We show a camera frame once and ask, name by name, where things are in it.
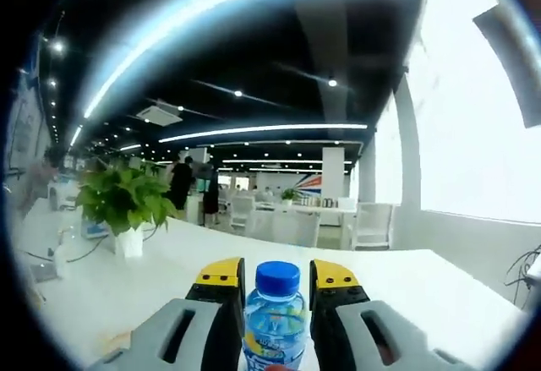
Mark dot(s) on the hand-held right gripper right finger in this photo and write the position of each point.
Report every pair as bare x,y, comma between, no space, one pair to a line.
338,316

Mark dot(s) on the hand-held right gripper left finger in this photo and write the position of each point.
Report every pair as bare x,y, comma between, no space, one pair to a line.
211,312

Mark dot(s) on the blue drink bottle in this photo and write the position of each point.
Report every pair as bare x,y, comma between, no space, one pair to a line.
274,316

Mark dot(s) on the white mesh chair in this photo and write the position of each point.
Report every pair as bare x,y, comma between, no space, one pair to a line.
372,223
242,211

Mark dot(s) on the small distant potted plant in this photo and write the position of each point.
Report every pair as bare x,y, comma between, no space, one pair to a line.
289,195

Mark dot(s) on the potted green plant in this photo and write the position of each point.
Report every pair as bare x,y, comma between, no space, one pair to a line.
122,202

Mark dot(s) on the blue white box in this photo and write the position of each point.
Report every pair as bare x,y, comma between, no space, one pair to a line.
95,230

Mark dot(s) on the grey flat device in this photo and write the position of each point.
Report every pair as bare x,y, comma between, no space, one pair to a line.
41,272

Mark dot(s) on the straight ceiling light strip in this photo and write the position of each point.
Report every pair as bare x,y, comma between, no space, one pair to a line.
262,132

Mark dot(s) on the ceiling air conditioner unit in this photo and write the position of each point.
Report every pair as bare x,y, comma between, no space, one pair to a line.
160,113

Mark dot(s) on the curved ceiling light strip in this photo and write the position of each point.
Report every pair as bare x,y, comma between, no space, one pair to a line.
211,12

